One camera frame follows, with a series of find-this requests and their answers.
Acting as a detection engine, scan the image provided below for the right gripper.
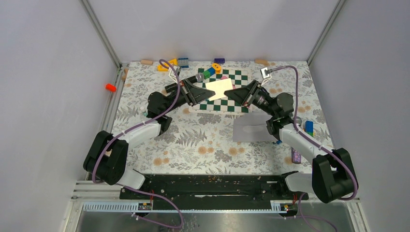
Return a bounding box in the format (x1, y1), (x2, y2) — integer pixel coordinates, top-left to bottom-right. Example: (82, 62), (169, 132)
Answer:
(224, 80), (278, 118)

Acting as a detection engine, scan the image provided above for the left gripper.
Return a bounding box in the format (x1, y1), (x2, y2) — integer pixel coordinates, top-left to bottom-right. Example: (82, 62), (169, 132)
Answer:
(163, 79), (216, 115)

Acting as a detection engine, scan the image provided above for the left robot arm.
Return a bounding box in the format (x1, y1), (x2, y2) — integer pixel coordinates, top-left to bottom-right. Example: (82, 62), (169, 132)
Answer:
(83, 79), (215, 199)

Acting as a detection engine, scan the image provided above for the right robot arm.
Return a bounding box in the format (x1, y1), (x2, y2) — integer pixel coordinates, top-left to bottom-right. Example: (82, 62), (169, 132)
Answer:
(224, 81), (358, 203)

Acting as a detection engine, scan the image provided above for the green white chessboard mat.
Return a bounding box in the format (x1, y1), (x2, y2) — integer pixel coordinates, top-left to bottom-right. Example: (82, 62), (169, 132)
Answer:
(189, 68), (252, 116)

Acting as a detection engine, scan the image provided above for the black toy microphone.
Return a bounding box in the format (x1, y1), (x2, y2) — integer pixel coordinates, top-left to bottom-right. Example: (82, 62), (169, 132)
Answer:
(164, 73), (205, 93)

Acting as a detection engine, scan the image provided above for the blue lego brick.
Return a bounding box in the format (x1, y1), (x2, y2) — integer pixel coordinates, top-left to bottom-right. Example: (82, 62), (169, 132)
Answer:
(177, 58), (189, 68)

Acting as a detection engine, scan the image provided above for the wooden cylinder block right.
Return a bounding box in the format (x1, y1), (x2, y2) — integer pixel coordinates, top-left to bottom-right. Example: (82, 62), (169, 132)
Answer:
(254, 59), (269, 66)

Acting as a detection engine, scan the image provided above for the wooden cylinder block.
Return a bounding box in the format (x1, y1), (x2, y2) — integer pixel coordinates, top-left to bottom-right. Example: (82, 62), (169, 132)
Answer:
(140, 59), (154, 66)
(254, 59), (269, 66)

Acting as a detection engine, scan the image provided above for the floral table cloth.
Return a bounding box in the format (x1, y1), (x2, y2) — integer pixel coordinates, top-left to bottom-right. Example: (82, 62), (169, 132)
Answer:
(112, 61), (333, 174)

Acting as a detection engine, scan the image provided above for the yellow triangle toy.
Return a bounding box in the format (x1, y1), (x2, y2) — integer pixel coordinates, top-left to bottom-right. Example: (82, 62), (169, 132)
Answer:
(157, 58), (178, 72)

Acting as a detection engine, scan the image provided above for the purple lego brick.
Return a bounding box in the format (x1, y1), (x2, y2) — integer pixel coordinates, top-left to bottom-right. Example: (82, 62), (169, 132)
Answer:
(214, 58), (225, 64)

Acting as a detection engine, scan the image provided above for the small green white bottle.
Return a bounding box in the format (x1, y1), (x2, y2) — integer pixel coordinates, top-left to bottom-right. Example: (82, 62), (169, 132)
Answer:
(140, 107), (148, 117)

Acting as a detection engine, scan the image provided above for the wooden cylinder block left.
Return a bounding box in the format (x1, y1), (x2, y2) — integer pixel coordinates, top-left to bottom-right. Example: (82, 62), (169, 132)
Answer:
(140, 59), (154, 66)

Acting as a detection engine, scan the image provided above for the rainbow lego stack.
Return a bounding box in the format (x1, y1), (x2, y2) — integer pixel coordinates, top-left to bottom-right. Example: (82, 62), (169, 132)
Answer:
(304, 120), (315, 137)

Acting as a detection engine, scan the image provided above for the orange cap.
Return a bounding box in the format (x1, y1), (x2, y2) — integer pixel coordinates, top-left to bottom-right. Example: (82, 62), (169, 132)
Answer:
(105, 84), (117, 92)

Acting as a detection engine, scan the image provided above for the purple glitter microphone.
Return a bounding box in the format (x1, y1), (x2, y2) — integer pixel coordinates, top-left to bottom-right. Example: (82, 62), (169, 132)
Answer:
(291, 116), (303, 164)

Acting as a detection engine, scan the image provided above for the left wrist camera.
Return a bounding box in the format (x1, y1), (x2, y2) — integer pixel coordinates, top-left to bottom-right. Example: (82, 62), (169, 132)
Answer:
(168, 65), (181, 83)

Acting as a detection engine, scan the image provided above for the colourful block chain toy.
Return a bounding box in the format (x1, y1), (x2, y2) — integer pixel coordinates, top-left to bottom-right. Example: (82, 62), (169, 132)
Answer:
(203, 63), (221, 79)

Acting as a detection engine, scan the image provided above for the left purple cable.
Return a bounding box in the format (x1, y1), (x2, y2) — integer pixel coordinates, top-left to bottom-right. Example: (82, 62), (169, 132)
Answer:
(92, 58), (185, 230)

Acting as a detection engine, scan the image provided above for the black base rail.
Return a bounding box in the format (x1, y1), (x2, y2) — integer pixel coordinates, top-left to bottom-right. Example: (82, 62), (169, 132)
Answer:
(140, 174), (309, 211)

